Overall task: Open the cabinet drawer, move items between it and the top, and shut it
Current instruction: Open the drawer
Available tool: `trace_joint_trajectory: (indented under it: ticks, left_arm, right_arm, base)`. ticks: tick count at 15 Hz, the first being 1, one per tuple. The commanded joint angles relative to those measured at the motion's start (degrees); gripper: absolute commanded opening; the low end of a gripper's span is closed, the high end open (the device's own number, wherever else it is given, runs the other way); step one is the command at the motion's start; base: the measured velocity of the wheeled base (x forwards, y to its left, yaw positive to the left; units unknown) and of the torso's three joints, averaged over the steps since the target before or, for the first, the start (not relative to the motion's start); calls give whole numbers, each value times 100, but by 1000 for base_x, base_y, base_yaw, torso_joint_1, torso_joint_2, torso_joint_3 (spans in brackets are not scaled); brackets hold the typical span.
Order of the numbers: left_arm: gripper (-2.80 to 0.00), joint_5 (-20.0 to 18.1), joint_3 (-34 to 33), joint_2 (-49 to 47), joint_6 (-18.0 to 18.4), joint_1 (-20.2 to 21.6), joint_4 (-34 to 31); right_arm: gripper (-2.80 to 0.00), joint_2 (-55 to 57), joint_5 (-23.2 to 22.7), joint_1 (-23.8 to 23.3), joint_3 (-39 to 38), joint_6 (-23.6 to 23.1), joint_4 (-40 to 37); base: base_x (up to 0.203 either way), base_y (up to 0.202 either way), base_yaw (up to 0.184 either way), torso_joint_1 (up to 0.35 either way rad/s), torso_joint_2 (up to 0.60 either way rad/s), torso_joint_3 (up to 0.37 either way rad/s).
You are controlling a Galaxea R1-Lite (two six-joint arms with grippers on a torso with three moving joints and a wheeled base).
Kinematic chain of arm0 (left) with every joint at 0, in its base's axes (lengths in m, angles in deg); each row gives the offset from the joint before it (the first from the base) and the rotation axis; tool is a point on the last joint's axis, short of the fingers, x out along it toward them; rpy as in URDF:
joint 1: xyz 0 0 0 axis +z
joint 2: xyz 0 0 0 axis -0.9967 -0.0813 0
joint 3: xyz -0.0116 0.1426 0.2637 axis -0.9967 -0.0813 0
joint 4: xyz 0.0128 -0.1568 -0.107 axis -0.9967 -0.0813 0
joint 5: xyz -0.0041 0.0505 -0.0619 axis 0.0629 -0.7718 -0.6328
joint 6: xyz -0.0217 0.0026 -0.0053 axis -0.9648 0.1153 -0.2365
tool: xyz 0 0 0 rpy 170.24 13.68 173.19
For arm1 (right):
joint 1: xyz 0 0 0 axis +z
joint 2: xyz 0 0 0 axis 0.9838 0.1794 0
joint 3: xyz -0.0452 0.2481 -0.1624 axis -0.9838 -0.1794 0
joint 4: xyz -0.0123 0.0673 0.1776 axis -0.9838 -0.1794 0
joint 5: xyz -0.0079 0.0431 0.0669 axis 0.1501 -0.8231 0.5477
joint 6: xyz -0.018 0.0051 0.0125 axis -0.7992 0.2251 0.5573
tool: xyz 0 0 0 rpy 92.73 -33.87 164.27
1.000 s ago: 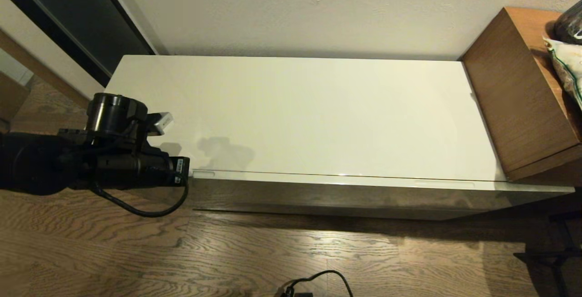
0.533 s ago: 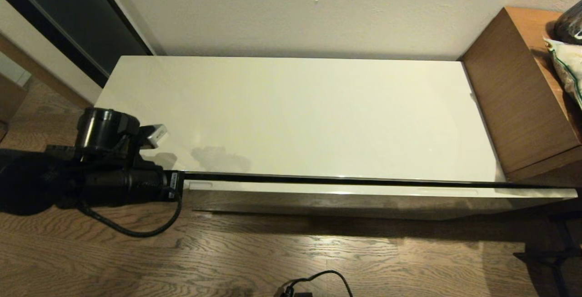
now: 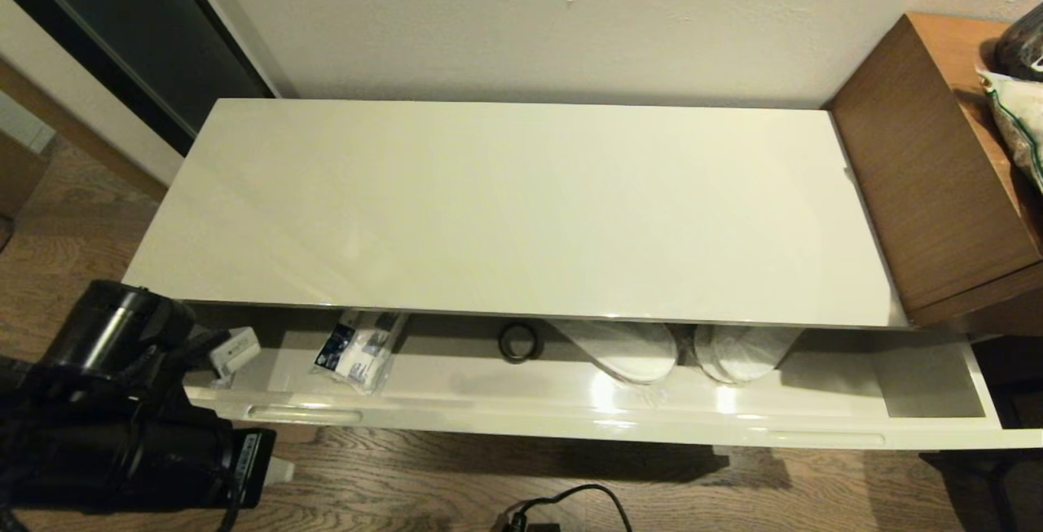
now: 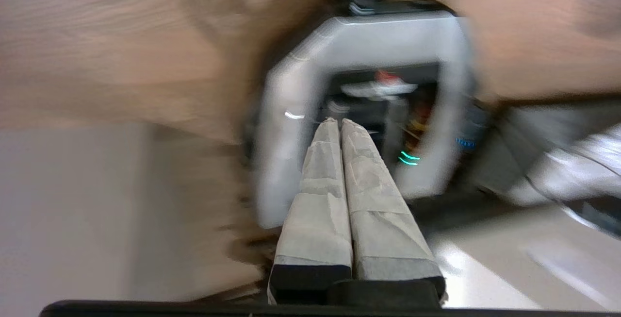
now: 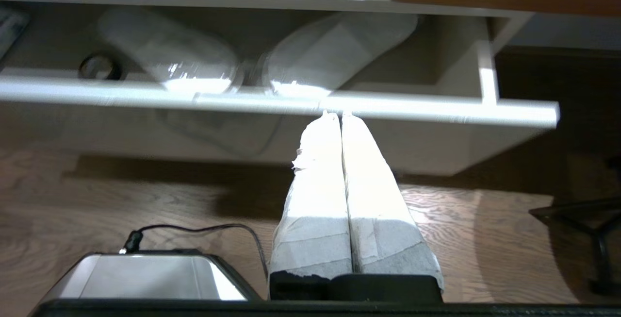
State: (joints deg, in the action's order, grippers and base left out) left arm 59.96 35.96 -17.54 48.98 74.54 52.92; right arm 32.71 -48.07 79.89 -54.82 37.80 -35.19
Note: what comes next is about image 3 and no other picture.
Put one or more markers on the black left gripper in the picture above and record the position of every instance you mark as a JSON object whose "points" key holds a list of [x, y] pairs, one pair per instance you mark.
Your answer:
{"points": [[236, 467]]}

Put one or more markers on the white tissue pack blue print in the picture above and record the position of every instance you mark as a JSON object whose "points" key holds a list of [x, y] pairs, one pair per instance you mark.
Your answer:
{"points": [[358, 353]]}

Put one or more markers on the glossy white drawer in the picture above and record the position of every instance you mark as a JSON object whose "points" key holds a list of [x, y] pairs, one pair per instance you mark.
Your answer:
{"points": [[456, 377]]}

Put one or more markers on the left robot arm silver black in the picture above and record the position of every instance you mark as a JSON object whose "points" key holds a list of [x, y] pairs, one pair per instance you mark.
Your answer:
{"points": [[98, 402]]}

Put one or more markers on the glossy white cabinet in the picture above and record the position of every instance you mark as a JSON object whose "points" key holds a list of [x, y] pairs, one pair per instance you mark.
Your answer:
{"points": [[521, 206]]}

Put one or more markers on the white disposable slipper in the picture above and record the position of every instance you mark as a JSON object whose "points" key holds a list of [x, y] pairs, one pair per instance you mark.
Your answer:
{"points": [[754, 353], [627, 353], [699, 349]]}

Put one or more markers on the brown wooden baseboard strip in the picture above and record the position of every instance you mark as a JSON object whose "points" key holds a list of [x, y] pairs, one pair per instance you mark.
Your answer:
{"points": [[81, 134]]}

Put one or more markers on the brown box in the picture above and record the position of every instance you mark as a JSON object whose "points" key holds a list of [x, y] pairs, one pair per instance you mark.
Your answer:
{"points": [[20, 178]]}

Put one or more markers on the dark door panel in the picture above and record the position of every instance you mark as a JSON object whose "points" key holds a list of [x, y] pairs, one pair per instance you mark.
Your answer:
{"points": [[122, 10]]}

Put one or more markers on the brown wooden side table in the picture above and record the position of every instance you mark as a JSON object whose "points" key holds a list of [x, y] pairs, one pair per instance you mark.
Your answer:
{"points": [[921, 157]]}

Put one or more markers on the white bag green edge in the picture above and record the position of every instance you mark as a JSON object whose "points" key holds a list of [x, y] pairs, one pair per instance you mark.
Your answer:
{"points": [[1023, 125]]}

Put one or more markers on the dark plastic bag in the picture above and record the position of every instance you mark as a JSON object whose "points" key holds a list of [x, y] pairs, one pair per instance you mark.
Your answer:
{"points": [[1023, 43]]}

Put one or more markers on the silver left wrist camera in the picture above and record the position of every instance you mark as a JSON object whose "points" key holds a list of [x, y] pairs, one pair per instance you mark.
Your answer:
{"points": [[236, 350]]}

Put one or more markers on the white door frame strip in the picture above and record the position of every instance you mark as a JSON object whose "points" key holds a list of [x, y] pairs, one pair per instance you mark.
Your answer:
{"points": [[240, 27]]}

